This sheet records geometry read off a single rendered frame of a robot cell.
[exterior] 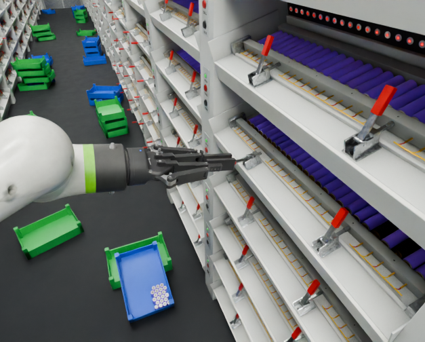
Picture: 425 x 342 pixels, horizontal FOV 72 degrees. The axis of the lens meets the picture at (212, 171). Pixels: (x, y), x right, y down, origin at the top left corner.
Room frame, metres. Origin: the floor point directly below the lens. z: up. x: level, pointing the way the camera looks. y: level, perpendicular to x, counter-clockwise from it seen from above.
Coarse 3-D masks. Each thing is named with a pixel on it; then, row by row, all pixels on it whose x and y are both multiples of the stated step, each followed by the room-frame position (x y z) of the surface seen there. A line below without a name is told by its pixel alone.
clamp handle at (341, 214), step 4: (340, 208) 0.34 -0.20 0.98; (344, 208) 0.33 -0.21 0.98; (340, 212) 0.33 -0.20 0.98; (344, 212) 0.33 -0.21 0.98; (348, 212) 0.33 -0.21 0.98; (336, 216) 0.33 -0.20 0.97; (340, 216) 0.33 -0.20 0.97; (344, 216) 0.33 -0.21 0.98; (336, 220) 0.33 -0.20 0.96; (340, 220) 0.32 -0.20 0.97; (332, 224) 0.33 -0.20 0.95; (336, 224) 0.32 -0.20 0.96; (340, 224) 0.32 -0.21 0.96; (332, 228) 0.33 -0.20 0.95; (336, 228) 0.32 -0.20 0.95; (328, 232) 0.33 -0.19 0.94; (332, 232) 0.32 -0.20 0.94; (324, 236) 0.33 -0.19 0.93; (328, 236) 0.32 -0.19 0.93; (324, 240) 0.32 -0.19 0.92; (328, 240) 0.32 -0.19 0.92
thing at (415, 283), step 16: (240, 128) 0.71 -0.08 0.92; (256, 144) 0.63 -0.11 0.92; (288, 160) 0.53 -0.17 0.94; (304, 176) 0.47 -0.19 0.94; (304, 192) 0.44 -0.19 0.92; (320, 192) 0.42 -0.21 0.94; (336, 208) 0.38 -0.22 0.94; (352, 224) 0.34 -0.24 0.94; (368, 240) 0.31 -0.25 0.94; (384, 256) 0.28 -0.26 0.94; (400, 272) 0.25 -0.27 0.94; (400, 288) 0.24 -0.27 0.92; (416, 288) 0.23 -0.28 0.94
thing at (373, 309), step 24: (216, 120) 0.73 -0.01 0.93; (240, 144) 0.66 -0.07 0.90; (240, 168) 0.58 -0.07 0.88; (264, 168) 0.55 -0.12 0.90; (264, 192) 0.48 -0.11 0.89; (288, 192) 0.46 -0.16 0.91; (288, 216) 0.40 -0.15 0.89; (312, 216) 0.39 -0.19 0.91; (312, 264) 0.32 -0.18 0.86; (336, 264) 0.29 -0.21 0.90; (336, 288) 0.26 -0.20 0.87; (360, 288) 0.25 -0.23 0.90; (360, 312) 0.22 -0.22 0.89; (384, 312) 0.21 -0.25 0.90; (408, 312) 0.20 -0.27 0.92; (384, 336) 0.18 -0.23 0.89
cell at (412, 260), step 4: (420, 248) 0.29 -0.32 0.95; (416, 252) 0.28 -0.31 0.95; (420, 252) 0.28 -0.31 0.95; (424, 252) 0.28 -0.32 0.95; (408, 256) 0.28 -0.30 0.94; (412, 256) 0.27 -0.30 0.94; (416, 256) 0.27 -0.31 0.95; (420, 256) 0.27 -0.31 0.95; (424, 256) 0.27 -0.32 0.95; (404, 260) 0.27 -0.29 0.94; (408, 260) 0.27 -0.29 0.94; (412, 260) 0.27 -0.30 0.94; (416, 260) 0.27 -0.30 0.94; (420, 260) 0.27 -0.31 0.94; (424, 260) 0.27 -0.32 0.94; (412, 264) 0.26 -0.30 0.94; (416, 264) 0.26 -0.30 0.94; (420, 264) 0.27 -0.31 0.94; (412, 268) 0.26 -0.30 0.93
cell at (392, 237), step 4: (396, 232) 0.32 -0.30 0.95; (400, 232) 0.32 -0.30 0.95; (388, 236) 0.31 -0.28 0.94; (392, 236) 0.31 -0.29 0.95; (396, 236) 0.31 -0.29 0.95; (400, 236) 0.31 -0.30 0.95; (404, 236) 0.31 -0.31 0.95; (408, 236) 0.31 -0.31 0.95; (384, 240) 0.31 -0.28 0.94; (388, 240) 0.31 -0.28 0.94; (392, 240) 0.31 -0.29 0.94; (396, 240) 0.31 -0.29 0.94; (400, 240) 0.31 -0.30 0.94; (388, 244) 0.30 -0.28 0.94; (392, 244) 0.30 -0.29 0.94; (396, 244) 0.30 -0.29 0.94
